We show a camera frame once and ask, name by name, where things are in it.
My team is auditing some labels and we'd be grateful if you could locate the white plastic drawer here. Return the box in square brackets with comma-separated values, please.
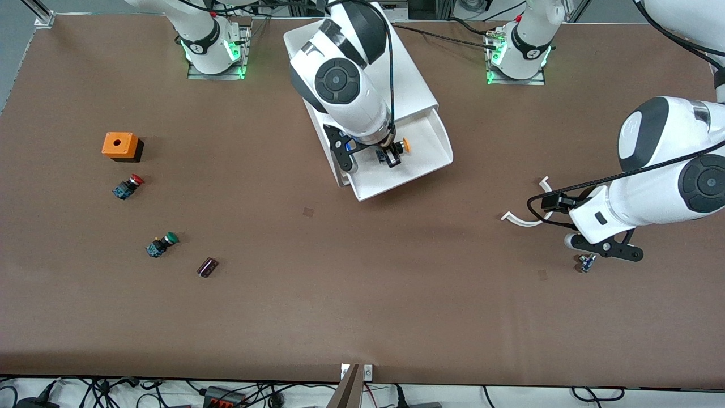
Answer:
[340, 108, 454, 202]

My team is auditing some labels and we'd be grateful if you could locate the white drawer cabinet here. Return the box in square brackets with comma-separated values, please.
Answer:
[283, 20, 440, 188]

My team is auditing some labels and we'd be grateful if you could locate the white curved plastic strip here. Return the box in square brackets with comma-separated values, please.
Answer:
[501, 177, 553, 227]

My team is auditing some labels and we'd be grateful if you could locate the black power strip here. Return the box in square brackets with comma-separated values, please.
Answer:
[204, 385, 247, 408]

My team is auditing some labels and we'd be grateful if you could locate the black right camera mount bracket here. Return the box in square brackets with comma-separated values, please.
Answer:
[323, 124, 377, 173]

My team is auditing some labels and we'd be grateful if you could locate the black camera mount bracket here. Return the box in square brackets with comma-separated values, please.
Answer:
[571, 227, 644, 262]
[323, 124, 377, 173]

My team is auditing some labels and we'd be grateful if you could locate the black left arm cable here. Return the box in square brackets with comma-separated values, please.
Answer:
[527, 0, 725, 228]

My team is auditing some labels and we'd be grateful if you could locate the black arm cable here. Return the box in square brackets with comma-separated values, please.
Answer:
[527, 0, 725, 228]
[193, 0, 396, 134]

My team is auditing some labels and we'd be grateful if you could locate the black left camera mount bracket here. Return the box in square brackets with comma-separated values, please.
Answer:
[571, 227, 644, 262]

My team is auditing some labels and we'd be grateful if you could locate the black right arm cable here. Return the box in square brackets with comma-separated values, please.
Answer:
[193, 0, 396, 134]

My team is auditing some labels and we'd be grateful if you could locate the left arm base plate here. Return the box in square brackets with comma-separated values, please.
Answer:
[486, 34, 546, 86]

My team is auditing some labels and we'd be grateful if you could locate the thin black cable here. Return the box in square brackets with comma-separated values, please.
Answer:
[447, 17, 505, 37]

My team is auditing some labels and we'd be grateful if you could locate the looped black cable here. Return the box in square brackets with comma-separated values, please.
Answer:
[571, 386, 625, 403]

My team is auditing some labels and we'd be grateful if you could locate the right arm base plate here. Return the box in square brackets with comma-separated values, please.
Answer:
[187, 25, 251, 80]

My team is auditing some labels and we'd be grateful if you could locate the green push button switch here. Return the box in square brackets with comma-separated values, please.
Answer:
[146, 231, 180, 259]

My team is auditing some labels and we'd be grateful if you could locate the brown wooden post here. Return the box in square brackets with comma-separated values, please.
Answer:
[326, 363, 366, 408]

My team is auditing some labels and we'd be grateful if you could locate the black plug with cable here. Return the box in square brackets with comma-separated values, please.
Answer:
[394, 385, 442, 408]

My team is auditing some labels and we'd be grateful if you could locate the red push button switch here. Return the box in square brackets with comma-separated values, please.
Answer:
[112, 174, 145, 201]

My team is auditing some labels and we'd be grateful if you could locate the orange button enclosure box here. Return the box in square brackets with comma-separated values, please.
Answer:
[101, 131, 144, 163]

